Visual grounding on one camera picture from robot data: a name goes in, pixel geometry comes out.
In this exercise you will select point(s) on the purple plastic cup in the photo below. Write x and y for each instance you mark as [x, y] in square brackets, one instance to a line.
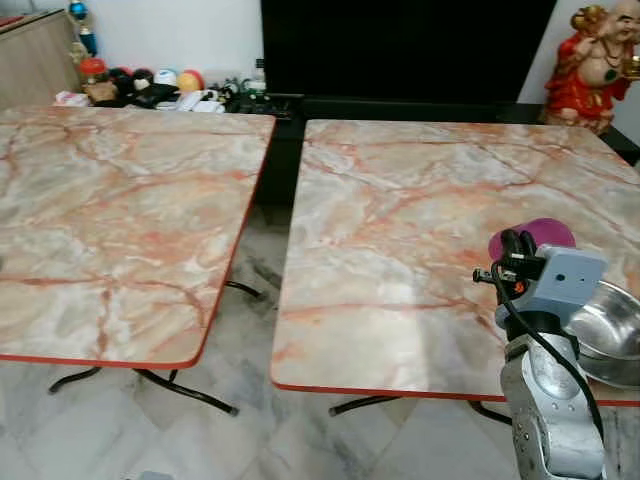
[555, 234]

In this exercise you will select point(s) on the marble top folding table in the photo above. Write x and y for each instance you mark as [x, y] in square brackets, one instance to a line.
[120, 220]
[420, 250]

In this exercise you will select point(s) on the stainless steel bowl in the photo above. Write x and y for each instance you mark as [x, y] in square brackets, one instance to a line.
[612, 322]

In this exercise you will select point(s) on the red laughing Buddha statue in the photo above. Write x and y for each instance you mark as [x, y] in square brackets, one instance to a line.
[585, 85]

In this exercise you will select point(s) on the black television screen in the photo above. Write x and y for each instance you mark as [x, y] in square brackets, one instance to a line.
[400, 45]

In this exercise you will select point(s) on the orange round toy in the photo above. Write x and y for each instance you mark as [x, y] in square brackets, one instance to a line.
[192, 80]

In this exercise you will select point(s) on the white blue round toy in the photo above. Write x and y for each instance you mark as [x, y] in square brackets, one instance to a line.
[166, 77]

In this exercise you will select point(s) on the black pouch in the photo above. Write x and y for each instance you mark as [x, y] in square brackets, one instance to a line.
[155, 97]

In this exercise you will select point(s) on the red lid jar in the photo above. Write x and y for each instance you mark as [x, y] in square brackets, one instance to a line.
[95, 72]

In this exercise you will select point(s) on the blue ornament figure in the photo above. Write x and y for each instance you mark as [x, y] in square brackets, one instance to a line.
[80, 15]

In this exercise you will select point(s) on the light wooden cabinet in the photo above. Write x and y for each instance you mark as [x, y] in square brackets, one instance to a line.
[35, 65]

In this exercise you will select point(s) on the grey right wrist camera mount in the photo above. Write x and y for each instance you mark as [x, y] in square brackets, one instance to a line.
[572, 285]

